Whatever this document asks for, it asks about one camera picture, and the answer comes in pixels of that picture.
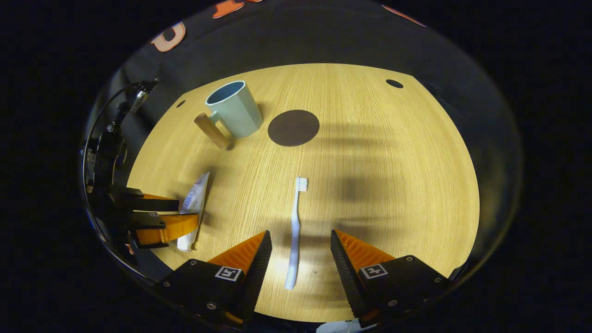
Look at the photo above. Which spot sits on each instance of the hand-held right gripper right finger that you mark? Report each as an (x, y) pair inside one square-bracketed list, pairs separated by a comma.
[(344, 273)]

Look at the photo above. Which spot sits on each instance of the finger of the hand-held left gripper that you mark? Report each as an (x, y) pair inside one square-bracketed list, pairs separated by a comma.
[(145, 221), (138, 203)]

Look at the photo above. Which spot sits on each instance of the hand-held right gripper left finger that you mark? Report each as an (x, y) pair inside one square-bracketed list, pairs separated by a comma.
[(259, 273)]

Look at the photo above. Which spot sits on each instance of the white toothbrush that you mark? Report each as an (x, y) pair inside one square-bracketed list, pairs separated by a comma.
[(295, 231)]

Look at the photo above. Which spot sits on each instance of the white toothpaste tube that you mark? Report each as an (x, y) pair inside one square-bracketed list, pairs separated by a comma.
[(196, 194)]

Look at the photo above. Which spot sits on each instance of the light blue cup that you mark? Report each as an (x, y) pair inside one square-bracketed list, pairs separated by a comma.
[(238, 113)]

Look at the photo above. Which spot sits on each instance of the dark brown round coaster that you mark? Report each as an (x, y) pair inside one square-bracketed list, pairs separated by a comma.
[(293, 128)]

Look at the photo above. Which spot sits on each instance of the wooden desktop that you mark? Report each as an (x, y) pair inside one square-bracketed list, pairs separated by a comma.
[(393, 185)]

